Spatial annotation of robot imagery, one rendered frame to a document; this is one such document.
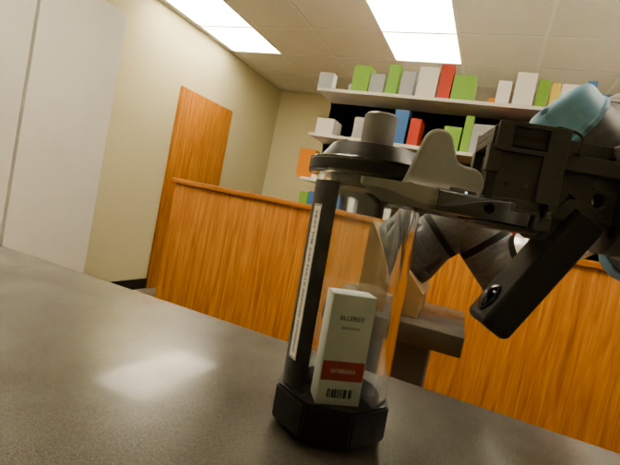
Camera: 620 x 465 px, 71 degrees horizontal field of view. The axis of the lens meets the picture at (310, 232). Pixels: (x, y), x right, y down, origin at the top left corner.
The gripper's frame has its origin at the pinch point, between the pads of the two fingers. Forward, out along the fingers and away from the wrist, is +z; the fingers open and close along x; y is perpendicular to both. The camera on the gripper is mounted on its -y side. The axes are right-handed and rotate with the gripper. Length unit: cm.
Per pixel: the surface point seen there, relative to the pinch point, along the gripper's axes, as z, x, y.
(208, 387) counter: 11.5, -1.4, -20.7
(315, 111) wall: 98, -553, 124
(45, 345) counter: 28.7, -1.2, -20.5
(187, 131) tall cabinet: 197, -391, 49
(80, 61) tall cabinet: 198, -223, 62
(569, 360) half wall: -97, -163, -47
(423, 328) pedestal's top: -15, -49, -22
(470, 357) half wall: -60, -173, -58
